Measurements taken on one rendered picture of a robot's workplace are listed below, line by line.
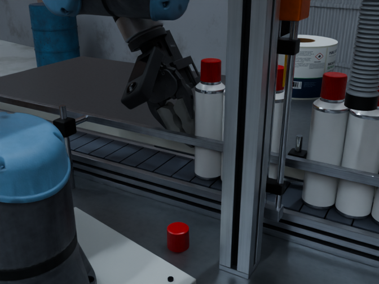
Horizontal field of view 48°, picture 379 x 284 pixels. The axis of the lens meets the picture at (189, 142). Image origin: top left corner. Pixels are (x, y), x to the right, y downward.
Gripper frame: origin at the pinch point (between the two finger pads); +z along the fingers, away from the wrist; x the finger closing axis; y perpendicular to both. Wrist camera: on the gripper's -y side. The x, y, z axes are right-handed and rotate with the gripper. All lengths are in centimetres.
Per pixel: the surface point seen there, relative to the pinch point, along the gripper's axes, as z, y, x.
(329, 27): -3, 300, 46
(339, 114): 3.8, -1.7, -26.5
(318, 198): 14.9, -2.2, -18.7
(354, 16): -2, 296, 24
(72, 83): -28, 48, 71
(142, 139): -3.4, 3.3, 12.7
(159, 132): -4.0, -3.7, 2.1
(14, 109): -22, 3, 45
